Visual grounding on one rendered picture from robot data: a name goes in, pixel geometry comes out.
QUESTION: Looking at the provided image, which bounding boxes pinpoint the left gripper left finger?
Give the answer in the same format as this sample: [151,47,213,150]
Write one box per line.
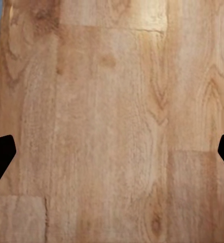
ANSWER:
[0,135,16,179]

